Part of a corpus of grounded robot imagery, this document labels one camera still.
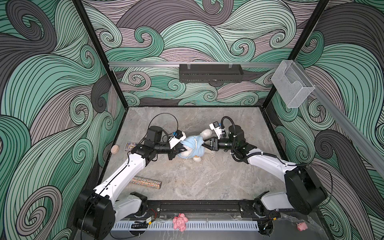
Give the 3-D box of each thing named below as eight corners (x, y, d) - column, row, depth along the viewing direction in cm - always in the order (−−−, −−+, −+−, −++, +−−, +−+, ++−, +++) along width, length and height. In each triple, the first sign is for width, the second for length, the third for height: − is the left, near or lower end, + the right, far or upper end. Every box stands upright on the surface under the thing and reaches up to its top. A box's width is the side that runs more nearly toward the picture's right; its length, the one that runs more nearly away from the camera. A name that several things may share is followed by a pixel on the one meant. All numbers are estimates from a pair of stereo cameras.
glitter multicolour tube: (132, 184, 83) (129, 182, 80) (134, 177, 86) (132, 175, 82) (159, 190, 81) (158, 187, 78) (161, 182, 84) (160, 180, 81)
